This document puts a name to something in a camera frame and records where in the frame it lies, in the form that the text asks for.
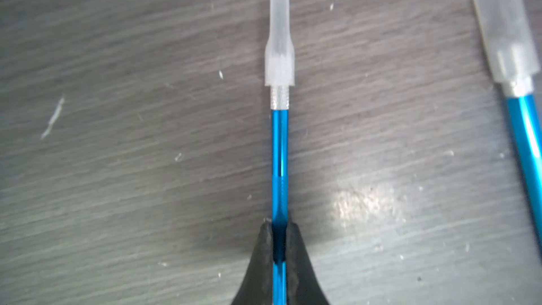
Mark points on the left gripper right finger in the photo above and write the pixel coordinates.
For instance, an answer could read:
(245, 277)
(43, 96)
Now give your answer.
(302, 285)

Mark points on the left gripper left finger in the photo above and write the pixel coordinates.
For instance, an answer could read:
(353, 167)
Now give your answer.
(257, 286)

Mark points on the blue knife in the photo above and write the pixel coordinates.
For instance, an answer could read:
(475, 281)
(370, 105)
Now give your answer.
(279, 77)
(513, 61)

